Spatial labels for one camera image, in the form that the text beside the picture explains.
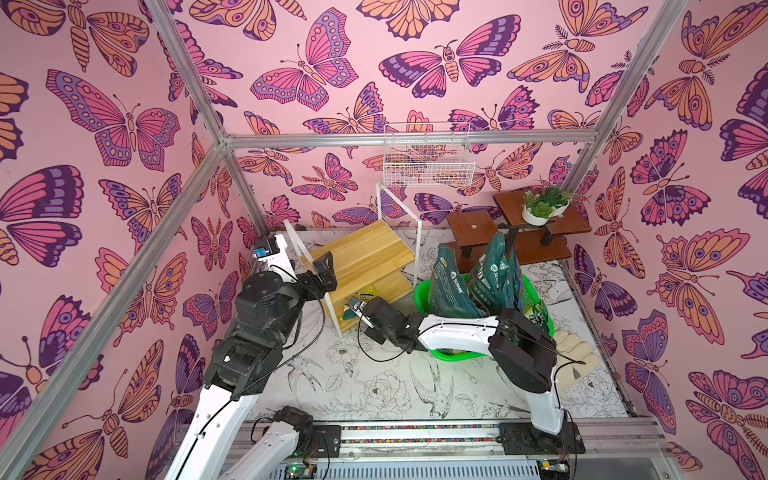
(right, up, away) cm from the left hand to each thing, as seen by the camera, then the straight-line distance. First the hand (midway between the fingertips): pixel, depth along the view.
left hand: (316, 254), depth 63 cm
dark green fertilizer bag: (+30, -10, +8) cm, 33 cm away
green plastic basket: (+25, -13, +27) cm, 39 cm away
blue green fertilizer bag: (+48, -7, +14) cm, 50 cm away
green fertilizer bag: (+40, -6, +10) cm, 42 cm away
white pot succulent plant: (+59, +14, +24) cm, 66 cm away
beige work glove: (+68, -29, +23) cm, 77 cm away
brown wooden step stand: (+43, +8, +37) cm, 57 cm away
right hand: (+8, -19, +26) cm, 33 cm away
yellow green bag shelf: (+8, -12, +31) cm, 34 cm away
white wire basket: (+29, +36, +43) cm, 63 cm away
